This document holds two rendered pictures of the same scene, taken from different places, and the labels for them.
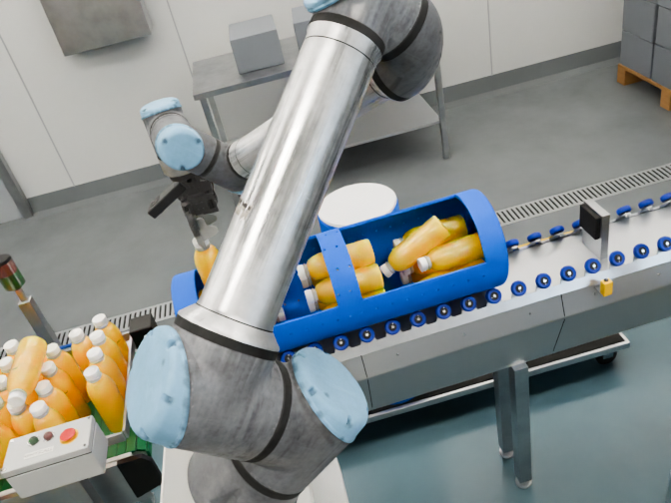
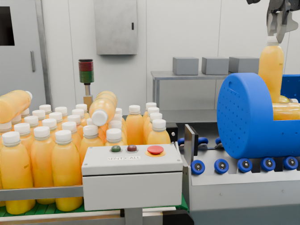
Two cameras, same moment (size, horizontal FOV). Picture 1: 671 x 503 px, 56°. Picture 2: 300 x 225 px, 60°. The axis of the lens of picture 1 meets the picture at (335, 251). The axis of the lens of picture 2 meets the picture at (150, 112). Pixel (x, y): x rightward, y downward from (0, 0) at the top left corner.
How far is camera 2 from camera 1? 123 cm
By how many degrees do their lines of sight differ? 19
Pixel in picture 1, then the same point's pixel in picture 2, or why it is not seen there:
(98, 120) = (98, 88)
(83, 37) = (107, 48)
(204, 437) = not seen: outside the picture
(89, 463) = (173, 186)
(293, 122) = not seen: outside the picture
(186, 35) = (149, 60)
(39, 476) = (117, 185)
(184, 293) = (251, 77)
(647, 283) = not seen: outside the picture
